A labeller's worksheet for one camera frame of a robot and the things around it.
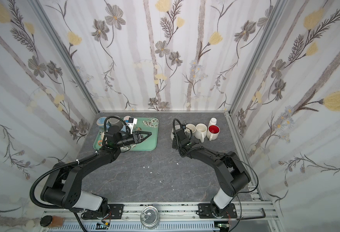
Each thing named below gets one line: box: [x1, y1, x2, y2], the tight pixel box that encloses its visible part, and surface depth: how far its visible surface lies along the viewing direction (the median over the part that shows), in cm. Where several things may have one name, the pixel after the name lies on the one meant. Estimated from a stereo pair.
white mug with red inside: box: [206, 124, 221, 142], surface depth 102 cm
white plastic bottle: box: [208, 117, 217, 127], surface depth 106 cm
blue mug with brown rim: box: [96, 116, 110, 129], surface depth 100 cm
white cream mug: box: [194, 123, 208, 143], surface depth 101 cm
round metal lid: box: [140, 205, 161, 230], surface depth 65 cm
